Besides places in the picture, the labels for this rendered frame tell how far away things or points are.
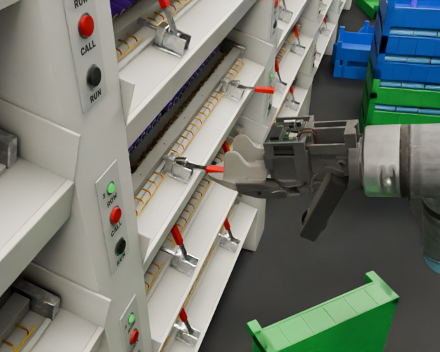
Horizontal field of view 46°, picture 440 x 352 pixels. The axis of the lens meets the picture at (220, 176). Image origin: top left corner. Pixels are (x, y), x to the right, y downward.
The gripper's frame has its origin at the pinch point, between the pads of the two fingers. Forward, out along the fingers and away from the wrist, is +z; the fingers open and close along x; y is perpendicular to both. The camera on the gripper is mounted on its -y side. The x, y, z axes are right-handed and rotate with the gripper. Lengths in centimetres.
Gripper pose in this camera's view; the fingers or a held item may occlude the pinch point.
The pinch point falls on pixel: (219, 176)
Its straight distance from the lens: 74.4
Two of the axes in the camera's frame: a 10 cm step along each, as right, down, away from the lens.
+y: -2.2, -8.3, -5.1
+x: -3.1, 5.6, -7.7
